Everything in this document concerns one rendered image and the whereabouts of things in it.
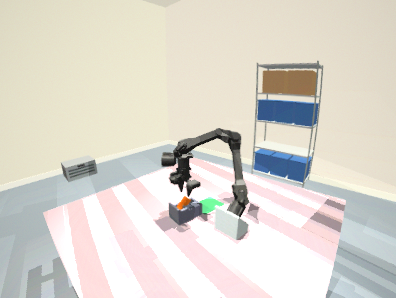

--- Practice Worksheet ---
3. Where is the orange l-shaped part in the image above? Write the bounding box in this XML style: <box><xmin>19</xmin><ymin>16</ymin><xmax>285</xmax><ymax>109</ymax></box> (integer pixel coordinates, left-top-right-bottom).
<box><xmin>177</xmin><ymin>196</ymin><xmax>191</xmax><ymax>209</ymax></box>

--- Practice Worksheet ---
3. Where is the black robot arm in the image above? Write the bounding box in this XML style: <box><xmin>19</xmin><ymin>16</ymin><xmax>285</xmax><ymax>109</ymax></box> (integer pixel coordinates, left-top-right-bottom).
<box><xmin>161</xmin><ymin>128</ymin><xmax>249</xmax><ymax>218</ymax></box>

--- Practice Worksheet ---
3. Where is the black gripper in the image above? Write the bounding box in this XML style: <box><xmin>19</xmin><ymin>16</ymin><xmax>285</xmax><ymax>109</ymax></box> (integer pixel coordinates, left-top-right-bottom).
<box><xmin>169</xmin><ymin>166</ymin><xmax>201</xmax><ymax>197</ymax></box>

